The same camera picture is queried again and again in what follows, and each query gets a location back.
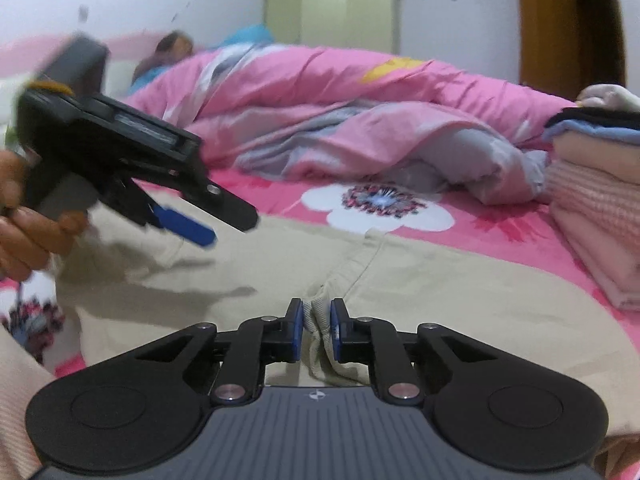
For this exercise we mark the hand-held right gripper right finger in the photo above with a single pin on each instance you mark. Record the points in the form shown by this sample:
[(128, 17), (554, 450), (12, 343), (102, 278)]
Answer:
[(336, 330)]

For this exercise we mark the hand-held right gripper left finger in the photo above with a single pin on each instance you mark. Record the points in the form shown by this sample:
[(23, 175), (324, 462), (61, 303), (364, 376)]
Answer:
[(298, 327)]

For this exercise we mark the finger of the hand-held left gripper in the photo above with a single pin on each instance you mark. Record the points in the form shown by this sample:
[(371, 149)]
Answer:
[(187, 227), (232, 212)]

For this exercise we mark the beige pants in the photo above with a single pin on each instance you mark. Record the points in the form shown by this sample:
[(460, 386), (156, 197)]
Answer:
[(425, 300)]

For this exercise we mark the stack of folded clothes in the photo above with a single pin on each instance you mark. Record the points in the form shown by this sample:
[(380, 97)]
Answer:
[(595, 200)]

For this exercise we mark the person's left hand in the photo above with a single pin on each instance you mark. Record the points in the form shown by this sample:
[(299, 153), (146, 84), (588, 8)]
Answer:
[(25, 240)]

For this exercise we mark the pink floral fleece blanket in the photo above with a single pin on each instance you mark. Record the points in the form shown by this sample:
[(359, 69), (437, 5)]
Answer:
[(280, 195)]

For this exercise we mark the pink blue floral quilt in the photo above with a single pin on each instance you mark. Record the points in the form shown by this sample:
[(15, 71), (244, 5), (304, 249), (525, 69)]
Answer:
[(325, 85)]

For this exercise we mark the pale green wardrobe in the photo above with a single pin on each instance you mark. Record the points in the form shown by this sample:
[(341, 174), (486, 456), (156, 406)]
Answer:
[(330, 10)]

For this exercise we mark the cream knit sweater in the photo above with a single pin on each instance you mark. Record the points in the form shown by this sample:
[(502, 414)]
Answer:
[(15, 410)]

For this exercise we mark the wooden nightstand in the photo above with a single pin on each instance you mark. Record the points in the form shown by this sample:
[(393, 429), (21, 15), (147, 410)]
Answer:
[(545, 35)]

